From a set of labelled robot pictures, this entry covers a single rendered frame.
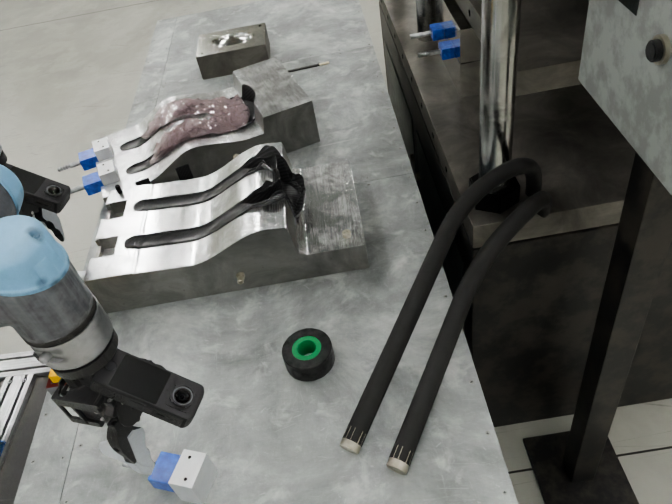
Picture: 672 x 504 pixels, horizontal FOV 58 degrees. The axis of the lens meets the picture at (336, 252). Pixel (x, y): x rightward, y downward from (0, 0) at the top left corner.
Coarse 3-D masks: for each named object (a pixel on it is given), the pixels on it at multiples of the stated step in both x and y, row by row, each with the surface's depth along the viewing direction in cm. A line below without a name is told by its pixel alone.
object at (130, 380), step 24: (120, 360) 64; (144, 360) 65; (96, 384) 62; (120, 384) 63; (144, 384) 64; (168, 384) 65; (192, 384) 66; (144, 408) 63; (168, 408) 63; (192, 408) 64
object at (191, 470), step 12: (168, 456) 84; (180, 456) 82; (192, 456) 82; (204, 456) 82; (156, 468) 83; (168, 468) 83; (180, 468) 81; (192, 468) 81; (204, 468) 82; (156, 480) 82; (168, 480) 81; (180, 480) 80; (192, 480) 80; (204, 480) 82; (180, 492) 81; (192, 492) 80; (204, 492) 82
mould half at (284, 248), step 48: (144, 192) 122; (192, 192) 121; (240, 192) 112; (336, 192) 117; (96, 240) 113; (240, 240) 102; (288, 240) 103; (336, 240) 108; (96, 288) 107; (144, 288) 108; (192, 288) 109; (240, 288) 110
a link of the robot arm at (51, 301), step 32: (0, 224) 53; (32, 224) 53; (0, 256) 50; (32, 256) 51; (64, 256) 55; (0, 288) 51; (32, 288) 52; (64, 288) 55; (0, 320) 54; (32, 320) 54; (64, 320) 56
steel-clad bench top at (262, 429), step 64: (320, 0) 202; (192, 64) 182; (320, 128) 146; (384, 128) 142; (384, 192) 125; (384, 256) 111; (128, 320) 110; (192, 320) 107; (256, 320) 105; (320, 320) 103; (384, 320) 101; (256, 384) 95; (320, 384) 94; (448, 384) 90; (64, 448) 92; (192, 448) 89; (256, 448) 87; (320, 448) 86; (384, 448) 84; (448, 448) 83
